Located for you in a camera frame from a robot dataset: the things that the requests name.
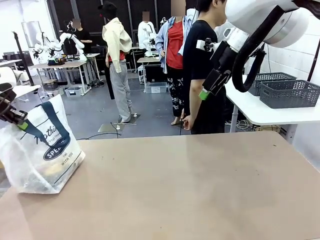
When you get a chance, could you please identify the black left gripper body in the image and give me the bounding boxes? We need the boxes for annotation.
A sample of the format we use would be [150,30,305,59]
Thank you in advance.
[0,88,17,121]

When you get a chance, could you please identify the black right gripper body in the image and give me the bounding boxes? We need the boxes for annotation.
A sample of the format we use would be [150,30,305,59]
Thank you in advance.
[211,41,238,72]

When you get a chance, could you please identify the translucent shopping bag navy handles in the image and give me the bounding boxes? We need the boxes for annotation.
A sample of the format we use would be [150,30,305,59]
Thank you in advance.
[0,94,86,195]

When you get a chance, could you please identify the person's right forearm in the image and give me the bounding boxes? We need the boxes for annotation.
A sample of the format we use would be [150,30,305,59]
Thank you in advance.
[188,82,201,118]

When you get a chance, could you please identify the person's right hand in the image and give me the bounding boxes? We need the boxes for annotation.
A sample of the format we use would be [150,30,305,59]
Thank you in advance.
[183,115,196,131]

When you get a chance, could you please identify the person in black t-shirt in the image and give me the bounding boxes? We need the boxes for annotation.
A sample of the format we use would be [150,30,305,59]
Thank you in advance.
[182,0,227,136]

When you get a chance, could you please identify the black tripod stand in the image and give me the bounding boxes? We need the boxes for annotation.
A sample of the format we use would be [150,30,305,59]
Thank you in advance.
[11,31,35,86]

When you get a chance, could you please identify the dark box under table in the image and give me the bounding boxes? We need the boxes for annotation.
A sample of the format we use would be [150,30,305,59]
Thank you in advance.
[41,79,59,91]

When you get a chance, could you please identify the white side table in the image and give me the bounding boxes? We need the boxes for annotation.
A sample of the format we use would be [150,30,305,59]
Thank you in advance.
[224,74,320,133]

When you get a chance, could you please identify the black office chair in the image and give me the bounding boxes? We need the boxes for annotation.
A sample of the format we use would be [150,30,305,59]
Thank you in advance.
[17,50,31,66]

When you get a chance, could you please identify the figure in red shirt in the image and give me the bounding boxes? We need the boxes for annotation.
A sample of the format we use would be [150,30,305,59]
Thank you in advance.
[155,0,191,126]

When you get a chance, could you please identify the gray plastic basket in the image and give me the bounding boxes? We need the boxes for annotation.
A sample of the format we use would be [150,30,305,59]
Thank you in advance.
[259,79,320,109]
[248,72,298,97]

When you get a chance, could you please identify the black cabinet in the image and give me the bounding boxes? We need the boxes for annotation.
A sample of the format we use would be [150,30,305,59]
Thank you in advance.
[144,64,168,83]

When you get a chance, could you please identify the clear plastic storage bin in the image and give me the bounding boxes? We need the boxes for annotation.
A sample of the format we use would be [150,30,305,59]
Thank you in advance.
[144,81,168,94]
[64,86,85,98]

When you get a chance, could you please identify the wood top work table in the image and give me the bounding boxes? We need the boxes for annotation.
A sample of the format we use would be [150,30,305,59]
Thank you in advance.
[28,60,88,97]

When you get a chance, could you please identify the background table with robot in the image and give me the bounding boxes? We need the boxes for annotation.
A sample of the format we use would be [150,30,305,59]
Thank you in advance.
[136,56,161,85]

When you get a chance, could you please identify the background person in white tee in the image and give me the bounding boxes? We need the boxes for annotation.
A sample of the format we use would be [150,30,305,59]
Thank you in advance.
[137,10,157,50]

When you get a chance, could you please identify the metal floor plate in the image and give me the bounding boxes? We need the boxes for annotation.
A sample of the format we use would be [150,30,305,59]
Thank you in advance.
[97,121,125,133]

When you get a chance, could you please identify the black slanted pole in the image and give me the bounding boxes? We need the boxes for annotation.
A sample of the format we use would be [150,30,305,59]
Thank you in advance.
[306,39,320,82]

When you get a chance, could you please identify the small background table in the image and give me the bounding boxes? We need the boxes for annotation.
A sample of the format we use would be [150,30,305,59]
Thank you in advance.
[86,52,101,82]

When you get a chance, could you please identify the background person in black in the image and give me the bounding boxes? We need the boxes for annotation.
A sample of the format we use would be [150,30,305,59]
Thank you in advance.
[65,18,93,55]

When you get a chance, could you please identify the mannequin in cream jacket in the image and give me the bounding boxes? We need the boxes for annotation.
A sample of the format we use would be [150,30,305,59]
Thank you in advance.
[97,1,133,124]

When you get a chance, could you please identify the black right arm cable sleeve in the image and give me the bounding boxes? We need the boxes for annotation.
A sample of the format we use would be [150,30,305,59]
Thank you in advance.
[231,4,292,93]

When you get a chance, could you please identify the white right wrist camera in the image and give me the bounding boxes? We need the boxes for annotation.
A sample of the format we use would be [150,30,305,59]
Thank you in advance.
[195,37,219,53]

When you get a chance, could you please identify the white cable bundle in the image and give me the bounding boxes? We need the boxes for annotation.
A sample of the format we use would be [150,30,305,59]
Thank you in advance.
[224,119,257,131]

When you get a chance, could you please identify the white wall panel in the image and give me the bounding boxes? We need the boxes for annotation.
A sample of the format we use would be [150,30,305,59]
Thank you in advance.
[21,20,43,48]

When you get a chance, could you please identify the mannequin stand base plate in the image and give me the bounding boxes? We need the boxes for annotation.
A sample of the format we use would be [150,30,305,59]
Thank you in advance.
[112,112,141,126]

